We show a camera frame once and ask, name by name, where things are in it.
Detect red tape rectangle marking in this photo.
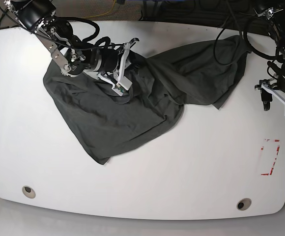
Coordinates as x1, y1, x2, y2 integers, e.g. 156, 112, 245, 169
257, 139, 281, 176

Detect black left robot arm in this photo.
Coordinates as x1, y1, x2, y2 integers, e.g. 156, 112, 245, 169
243, 0, 285, 116

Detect dark grey t-shirt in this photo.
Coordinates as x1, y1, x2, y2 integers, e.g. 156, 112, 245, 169
43, 35, 249, 165

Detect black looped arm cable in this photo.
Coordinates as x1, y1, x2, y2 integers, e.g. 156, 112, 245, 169
213, 0, 246, 66

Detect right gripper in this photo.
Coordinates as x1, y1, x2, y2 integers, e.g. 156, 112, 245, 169
83, 38, 140, 85

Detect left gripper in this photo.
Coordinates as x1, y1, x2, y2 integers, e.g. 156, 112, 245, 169
255, 75, 285, 111

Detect table cable grommet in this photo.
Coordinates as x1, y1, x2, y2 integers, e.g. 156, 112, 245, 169
236, 198, 252, 211
22, 186, 36, 199

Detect left table cable grommet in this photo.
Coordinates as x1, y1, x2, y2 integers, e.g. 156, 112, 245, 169
22, 186, 36, 199

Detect right table cable grommet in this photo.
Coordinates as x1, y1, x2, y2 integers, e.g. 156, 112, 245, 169
236, 198, 252, 211

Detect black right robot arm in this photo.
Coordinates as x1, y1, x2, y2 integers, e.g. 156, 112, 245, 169
2, 0, 138, 90

